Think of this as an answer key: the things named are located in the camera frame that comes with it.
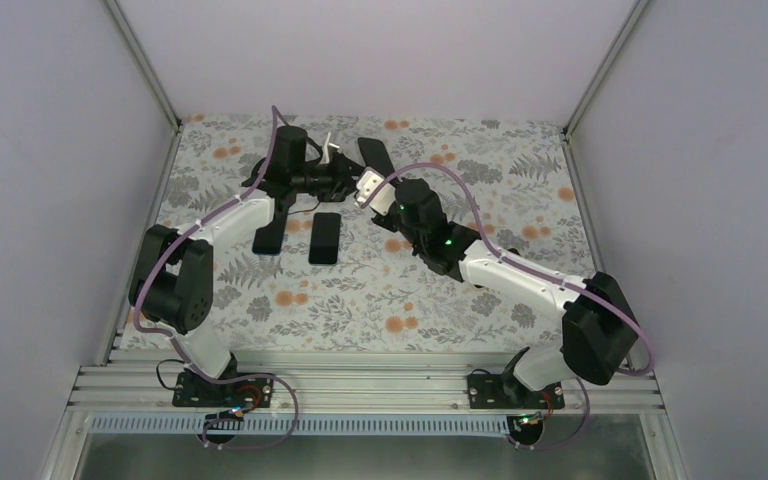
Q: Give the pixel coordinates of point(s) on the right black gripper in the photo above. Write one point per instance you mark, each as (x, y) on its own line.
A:
(379, 220)

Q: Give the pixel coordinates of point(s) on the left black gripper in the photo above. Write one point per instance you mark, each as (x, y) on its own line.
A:
(341, 182)

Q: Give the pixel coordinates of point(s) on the teal phone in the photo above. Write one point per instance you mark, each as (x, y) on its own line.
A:
(325, 239)

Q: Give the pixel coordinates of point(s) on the blue phone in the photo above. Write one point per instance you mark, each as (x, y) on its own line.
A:
(268, 240)

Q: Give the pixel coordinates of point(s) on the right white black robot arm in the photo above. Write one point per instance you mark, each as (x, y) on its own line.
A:
(596, 321)

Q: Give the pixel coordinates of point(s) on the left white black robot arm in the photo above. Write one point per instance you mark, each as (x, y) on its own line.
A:
(171, 290)

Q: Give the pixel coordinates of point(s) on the phone in beige case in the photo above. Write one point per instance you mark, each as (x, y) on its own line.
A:
(509, 253)

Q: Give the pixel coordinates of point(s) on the floral patterned table mat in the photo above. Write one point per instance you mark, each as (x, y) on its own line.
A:
(378, 297)

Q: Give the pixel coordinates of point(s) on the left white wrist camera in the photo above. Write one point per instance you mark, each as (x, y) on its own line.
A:
(329, 149)

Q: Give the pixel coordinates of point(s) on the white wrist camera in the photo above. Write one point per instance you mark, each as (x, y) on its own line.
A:
(329, 149)
(368, 186)

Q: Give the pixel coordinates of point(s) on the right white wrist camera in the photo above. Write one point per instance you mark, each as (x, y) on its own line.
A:
(368, 186)

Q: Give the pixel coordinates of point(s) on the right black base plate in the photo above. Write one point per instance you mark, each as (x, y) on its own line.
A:
(493, 391)

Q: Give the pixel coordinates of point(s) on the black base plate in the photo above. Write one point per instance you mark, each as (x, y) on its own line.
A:
(192, 391)
(493, 391)

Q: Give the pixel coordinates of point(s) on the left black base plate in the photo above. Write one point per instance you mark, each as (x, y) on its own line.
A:
(192, 391)

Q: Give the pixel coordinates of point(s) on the aluminium rail frame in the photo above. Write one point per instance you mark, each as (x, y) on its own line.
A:
(349, 393)

